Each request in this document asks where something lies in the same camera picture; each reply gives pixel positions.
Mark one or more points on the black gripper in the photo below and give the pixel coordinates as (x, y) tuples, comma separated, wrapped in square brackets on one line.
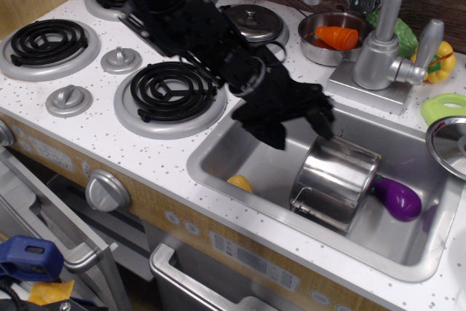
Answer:
[(271, 97)]

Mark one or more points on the stainless steel pot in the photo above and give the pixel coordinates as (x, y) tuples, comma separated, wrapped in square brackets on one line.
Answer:
[(333, 181)]

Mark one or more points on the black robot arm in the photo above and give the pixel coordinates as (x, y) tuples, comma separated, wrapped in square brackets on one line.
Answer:
[(202, 34)]

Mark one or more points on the silver metal sink basin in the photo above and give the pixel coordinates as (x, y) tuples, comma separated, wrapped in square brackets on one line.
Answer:
[(412, 252)]

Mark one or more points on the silver pot lid on burner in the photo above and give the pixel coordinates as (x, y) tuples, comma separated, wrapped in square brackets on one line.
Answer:
[(256, 23)]

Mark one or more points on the yellow toy corn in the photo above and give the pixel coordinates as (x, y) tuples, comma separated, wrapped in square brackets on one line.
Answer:
[(240, 182)]

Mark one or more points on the back right black burner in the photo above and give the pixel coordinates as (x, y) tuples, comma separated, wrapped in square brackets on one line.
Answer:
[(274, 46)]

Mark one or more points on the small steel saucepan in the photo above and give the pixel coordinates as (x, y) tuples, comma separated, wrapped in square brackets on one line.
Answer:
[(318, 51)]

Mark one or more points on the silver toy faucet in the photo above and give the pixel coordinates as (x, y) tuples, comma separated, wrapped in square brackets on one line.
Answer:
[(380, 78)]

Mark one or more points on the orange toy carrot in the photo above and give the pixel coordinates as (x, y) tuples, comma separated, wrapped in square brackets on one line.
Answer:
[(339, 38)]

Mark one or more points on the front centre black burner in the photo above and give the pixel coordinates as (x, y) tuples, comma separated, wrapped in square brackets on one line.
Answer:
[(167, 101)]

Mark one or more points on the purple toy eggplant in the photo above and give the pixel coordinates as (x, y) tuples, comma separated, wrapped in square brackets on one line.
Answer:
[(402, 203)]

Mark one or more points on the green toy vegetable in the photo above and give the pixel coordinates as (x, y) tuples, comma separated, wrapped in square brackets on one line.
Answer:
[(407, 40)]

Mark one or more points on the silver lid at right edge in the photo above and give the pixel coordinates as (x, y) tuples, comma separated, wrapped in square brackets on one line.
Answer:
[(445, 140)]

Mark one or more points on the yellow toy bell pepper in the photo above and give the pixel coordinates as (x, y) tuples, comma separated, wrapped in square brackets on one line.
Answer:
[(441, 65)]

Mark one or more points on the silver stove knob left-centre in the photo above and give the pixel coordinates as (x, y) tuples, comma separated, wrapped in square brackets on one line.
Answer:
[(121, 61)]

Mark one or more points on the silver oven dial knob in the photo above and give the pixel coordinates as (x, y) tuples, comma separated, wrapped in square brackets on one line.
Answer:
[(105, 193)]

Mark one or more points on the silver stove knob front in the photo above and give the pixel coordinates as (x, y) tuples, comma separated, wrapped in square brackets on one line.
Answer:
[(68, 101)]

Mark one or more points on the far left black burner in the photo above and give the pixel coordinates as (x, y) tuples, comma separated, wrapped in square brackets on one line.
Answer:
[(48, 49)]

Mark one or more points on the silver edge dial knob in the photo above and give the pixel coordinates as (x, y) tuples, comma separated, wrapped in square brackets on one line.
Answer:
[(7, 137)]

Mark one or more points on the blue clamp tool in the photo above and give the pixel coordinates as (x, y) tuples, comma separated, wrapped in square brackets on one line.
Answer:
[(31, 259)]

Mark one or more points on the yellow cloth piece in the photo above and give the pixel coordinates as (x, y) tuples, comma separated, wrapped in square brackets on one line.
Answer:
[(43, 293)]

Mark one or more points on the silver dishwasher door handle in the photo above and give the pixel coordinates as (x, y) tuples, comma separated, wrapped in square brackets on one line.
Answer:
[(202, 295)]

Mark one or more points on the silver oven door handle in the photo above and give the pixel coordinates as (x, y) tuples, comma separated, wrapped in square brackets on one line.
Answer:
[(84, 257)]

